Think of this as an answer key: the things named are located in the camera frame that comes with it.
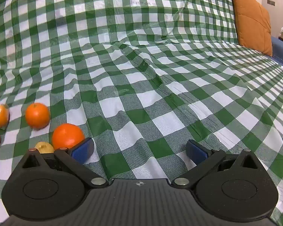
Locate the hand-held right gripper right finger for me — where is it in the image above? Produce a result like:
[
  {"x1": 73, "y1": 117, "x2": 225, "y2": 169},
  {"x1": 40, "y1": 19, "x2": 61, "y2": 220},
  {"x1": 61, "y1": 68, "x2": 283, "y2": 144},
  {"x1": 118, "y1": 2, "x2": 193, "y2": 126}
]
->
[{"x1": 171, "y1": 139, "x2": 266, "y2": 189}]

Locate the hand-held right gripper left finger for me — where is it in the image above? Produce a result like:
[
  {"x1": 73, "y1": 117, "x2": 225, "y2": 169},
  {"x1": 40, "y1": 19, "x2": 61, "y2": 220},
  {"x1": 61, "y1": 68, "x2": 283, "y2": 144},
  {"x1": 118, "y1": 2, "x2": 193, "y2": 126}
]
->
[{"x1": 18, "y1": 137, "x2": 109, "y2": 189}]

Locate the large orange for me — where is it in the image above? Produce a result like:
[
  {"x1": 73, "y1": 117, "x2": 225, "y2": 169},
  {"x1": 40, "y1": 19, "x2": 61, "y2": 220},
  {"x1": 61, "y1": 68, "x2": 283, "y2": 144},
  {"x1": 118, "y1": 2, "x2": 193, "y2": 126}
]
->
[{"x1": 51, "y1": 123, "x2": 85, "y2": 150}]

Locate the small yellow fruit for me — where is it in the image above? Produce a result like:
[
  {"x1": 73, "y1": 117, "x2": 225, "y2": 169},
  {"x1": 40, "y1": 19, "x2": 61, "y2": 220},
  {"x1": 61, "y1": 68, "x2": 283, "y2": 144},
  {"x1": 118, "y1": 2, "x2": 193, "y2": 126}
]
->
[{"x1": 34, "y1": 142, "x2": 55, "y2": 154}]

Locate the medium orange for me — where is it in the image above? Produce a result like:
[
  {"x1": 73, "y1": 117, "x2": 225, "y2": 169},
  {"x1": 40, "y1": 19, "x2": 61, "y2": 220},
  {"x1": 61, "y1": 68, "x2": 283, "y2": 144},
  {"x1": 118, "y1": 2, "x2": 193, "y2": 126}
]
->
[{"x1": 25, "y1": 102, "x2": 51, "y2": 130}]

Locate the green white checked cloth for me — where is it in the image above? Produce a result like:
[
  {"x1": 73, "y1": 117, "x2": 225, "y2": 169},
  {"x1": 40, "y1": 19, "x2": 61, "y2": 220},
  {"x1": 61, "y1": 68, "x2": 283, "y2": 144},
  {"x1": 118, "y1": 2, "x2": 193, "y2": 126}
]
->
[{"x1": 0, "y1": 0, "x2": 283, "y2": 226}]

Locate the orange cushion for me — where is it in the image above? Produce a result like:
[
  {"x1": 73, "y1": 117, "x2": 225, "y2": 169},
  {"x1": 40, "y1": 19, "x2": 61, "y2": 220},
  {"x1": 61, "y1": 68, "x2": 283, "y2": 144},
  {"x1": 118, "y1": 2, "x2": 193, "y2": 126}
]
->
[{"x1": 231, "y1": 0, "x2": 273, "y2": 57}]

